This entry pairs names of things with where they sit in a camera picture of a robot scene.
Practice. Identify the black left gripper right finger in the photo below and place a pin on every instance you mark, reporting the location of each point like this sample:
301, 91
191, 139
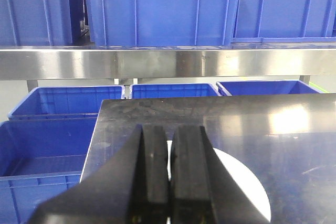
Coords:
202, 189

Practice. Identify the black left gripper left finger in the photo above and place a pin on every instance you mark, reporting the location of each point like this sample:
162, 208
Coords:
131, 187

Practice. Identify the light blue plate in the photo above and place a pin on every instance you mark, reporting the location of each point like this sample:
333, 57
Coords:
246, 180

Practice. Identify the blue crate on shelf middle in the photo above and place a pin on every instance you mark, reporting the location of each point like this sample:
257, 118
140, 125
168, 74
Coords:
161, 23

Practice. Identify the blue crate on shelf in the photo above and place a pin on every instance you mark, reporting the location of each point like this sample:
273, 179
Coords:
285, 21
161, 23
41, 22

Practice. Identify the blue crate on shelf right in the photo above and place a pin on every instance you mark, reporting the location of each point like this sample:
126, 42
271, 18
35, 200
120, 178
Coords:
285, 21

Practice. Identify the blue crate on shelf left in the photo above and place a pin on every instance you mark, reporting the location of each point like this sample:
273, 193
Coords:
41, 22

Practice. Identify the blue floor bin near left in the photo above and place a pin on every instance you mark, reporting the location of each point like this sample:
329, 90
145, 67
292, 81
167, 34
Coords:
40, 159

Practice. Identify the blue floor bin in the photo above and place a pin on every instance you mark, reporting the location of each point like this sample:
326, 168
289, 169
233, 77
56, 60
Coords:
40, 159
175, 90
264, 87
64, 102

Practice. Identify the blue floor bin middle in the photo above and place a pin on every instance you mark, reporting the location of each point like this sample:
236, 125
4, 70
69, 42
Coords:
175, 90

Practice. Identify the blue floor bin right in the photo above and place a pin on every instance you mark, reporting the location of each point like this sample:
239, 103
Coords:
264, 87

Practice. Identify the blue floor bin far left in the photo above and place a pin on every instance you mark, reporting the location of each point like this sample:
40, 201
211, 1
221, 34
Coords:
64, 102

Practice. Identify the stainless steel shelf rail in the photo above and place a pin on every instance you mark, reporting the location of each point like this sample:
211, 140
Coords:
91, 62

